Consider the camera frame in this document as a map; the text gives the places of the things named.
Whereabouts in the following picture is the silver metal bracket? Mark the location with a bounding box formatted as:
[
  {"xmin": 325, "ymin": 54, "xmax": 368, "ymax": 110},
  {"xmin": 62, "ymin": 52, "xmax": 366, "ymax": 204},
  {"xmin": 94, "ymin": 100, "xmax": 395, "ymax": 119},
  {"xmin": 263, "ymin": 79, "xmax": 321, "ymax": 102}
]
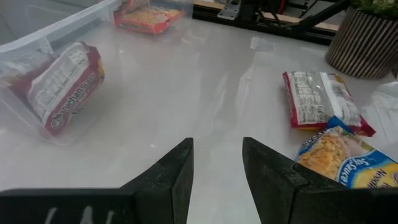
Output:
[{"xmin": 216, "ymin": 0, "xmax": 241, "ymax": 21}]

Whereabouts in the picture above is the orange Maruchan ramen pack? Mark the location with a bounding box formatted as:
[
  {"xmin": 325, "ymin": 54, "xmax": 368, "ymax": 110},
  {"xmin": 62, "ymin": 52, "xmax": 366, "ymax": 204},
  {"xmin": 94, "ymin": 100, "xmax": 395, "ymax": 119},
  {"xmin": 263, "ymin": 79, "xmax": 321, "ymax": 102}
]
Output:
[
  {"xmin": 113, "ymin": 6, "xmax": 185, "ymax": 35},
  {"xmin": 119, "ymin": 0, "xmax": 150, "ymax": 13}
]

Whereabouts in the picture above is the blue soy sauce ramen pack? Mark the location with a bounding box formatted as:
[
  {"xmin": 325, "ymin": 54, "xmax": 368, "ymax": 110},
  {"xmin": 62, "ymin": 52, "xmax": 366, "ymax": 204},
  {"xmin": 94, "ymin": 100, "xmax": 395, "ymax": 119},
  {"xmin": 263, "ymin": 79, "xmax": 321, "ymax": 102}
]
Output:
[{"xmin": 294, "ymin": 115, "xmax": 398, "ymax": 190}]

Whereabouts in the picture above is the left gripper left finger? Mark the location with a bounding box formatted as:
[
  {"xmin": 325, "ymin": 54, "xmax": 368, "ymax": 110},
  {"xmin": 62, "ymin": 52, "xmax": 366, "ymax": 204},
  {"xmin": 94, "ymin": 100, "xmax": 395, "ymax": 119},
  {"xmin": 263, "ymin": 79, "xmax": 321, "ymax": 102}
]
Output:
[{"xmin": 119, "ymin": 137, "xmax": 195, "ymax": 224}]

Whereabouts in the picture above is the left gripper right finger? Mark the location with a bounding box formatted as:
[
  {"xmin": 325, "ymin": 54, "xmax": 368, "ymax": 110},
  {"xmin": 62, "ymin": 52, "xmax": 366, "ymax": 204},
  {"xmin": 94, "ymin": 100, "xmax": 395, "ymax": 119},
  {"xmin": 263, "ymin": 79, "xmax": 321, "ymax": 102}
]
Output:
[{"xmin": 242, "ymin": 136, "xmax": 340, "ymax": 224}]

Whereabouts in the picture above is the maroon Maruchan ramen pack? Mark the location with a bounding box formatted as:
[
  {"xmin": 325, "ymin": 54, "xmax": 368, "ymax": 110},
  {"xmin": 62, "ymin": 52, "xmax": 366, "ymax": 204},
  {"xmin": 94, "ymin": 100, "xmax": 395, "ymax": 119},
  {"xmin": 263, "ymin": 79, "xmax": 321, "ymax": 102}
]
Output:
[
  {"xmin": 282, "ymin": 70, "xmax": 376, "ymax": 138},
  {"xmin": 11, "ymin": 41, "xmax": 106, "ymax": 137}
]

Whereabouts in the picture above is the striped plant pot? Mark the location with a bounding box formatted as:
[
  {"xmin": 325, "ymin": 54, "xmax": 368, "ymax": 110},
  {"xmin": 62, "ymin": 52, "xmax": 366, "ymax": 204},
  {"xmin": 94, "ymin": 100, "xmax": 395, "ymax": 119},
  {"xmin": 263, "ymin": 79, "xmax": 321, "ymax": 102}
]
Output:
[{"xmin": 325, "ymin": 6, "xmax": 398, "ymax": 80}]

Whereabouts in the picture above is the green artificial plant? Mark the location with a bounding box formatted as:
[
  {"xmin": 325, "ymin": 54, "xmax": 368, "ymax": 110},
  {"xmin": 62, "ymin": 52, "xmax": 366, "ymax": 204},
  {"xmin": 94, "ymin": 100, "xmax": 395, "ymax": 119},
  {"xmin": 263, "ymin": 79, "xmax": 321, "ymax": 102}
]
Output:
[{"xmin": 349, "ymin": 0, "xmax": 398, "ymax": 19}]

